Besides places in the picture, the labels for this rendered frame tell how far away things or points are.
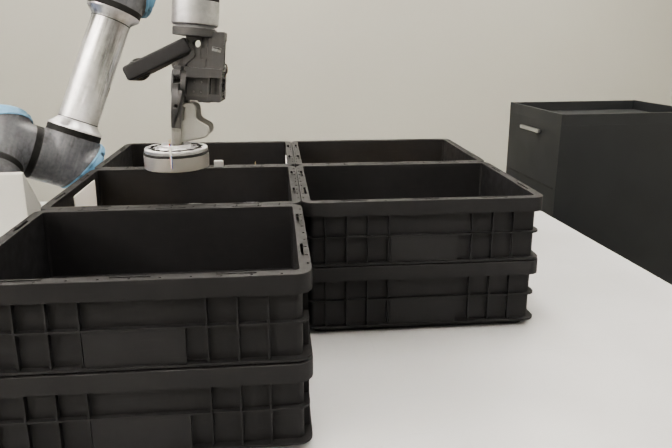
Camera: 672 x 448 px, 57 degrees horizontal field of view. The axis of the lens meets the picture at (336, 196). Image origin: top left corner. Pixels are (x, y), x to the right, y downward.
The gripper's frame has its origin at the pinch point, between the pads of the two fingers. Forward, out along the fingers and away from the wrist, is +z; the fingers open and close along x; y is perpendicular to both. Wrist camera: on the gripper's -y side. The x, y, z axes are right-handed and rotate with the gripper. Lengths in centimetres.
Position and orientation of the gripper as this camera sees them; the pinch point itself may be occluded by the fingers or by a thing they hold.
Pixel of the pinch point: (178, 148)
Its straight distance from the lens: 109.2
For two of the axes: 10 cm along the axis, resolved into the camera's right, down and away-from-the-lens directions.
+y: 9.9, 0.6, 0.9
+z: -0.8, 9.8, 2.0
